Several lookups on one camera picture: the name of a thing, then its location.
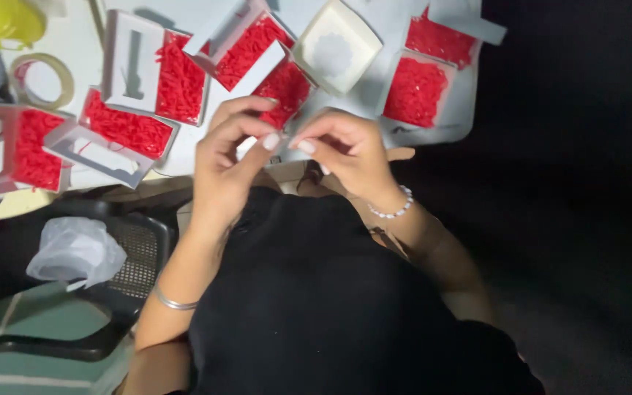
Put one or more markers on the person's right hand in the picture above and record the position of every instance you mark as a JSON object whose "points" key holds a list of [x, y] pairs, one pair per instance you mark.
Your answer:
{"points": [[360, 156]]}

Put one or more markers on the person's left hand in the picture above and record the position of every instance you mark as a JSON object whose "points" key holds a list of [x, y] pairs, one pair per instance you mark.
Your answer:
{"points": [[214, 170]]}

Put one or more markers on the group of red-filled white boxes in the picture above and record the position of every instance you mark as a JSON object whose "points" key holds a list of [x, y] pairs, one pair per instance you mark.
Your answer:
{"points": [[129, 129]]}

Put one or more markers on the empty white cardboard box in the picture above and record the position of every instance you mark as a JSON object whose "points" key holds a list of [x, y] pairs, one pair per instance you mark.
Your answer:
{"points": [[338, 52]]}

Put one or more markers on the black mesh chair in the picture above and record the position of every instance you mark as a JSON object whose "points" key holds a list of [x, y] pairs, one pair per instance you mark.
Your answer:
{"points": [[140, 252]]}

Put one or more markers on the silver bangle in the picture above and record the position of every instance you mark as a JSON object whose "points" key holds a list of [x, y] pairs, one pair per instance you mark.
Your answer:
{"points": [[173, 303]]}

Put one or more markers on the person's black garment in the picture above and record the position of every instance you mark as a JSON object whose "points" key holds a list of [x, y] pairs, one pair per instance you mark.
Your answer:
{"points": [[321, 307]]}

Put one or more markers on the clear plastic bag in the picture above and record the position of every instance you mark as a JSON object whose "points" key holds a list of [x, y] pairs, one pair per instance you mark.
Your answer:
{"points": [[74, 252]]}

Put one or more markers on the clear adhesive tape roll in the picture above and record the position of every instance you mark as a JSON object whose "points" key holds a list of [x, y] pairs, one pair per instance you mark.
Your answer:
{"points": [[66, 79]]}

